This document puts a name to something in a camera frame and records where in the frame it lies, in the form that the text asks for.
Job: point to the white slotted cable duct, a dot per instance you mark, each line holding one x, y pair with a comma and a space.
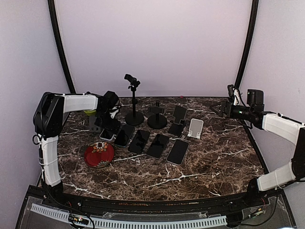
131, 221

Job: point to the short black round-base stand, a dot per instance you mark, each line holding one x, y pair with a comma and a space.
157, 120

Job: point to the red floral plate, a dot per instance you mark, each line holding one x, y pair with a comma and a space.
99, 154

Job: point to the tall black clamp phone stand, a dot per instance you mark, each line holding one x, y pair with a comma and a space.
134, 117

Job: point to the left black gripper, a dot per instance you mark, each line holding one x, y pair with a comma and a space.
113, 127

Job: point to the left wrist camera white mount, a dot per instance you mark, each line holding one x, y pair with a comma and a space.
114, 111

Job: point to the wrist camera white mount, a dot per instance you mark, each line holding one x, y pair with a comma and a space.
233, 95
114, 111

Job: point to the black folding phone stand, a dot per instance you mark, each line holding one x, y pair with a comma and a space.
178, 124

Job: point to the lime green phone holder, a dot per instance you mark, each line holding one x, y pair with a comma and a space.
90, 112

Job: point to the black smartphone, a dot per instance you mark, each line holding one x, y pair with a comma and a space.
157, 146
139, 141

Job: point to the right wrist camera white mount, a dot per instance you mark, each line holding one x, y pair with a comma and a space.
233, 95

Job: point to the black frame post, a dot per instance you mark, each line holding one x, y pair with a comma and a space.
59, 46
247, 44

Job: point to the white-cased smartphone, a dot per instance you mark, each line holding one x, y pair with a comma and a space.
178, 152

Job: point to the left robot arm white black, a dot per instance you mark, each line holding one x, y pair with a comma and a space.
48, 123

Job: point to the white phone stand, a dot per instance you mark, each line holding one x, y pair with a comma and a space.
195, 128

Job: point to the large blue-edged smartphone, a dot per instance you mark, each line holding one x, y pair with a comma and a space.
124, 135

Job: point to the left black frame post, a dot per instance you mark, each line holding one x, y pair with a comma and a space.
59, 46

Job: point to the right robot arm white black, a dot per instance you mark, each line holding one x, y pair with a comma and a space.
277, 124

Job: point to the right black frame post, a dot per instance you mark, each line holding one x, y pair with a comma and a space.
247, 44

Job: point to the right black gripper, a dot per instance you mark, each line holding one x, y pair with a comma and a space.
223, 109

